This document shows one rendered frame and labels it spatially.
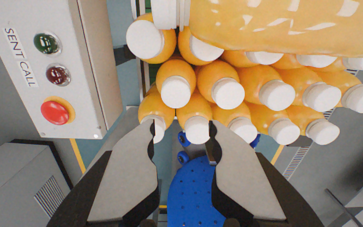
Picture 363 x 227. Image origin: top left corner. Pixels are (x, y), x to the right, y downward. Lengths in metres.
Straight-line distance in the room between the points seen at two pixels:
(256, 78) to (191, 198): 0.28
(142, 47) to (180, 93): 0.07
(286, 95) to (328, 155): 2.53
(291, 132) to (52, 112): 0.35
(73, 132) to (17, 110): 1.94
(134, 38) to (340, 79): 0.32
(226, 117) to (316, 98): 0.13
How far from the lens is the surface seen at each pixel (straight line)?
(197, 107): 0.23
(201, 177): 0.39
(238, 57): 0.23
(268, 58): 0.20
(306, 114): 0.33
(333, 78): 0.35
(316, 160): 2.68
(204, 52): 0.17
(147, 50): 0.18
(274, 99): 0.23
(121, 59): 0.41
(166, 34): 0.20
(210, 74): 0.22
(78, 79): 0.22
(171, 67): 0.22
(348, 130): 2.61
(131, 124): 1.19
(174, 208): 0.35
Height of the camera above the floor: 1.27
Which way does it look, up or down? 62 degrees down
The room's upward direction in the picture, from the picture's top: 177 degrees clockwise
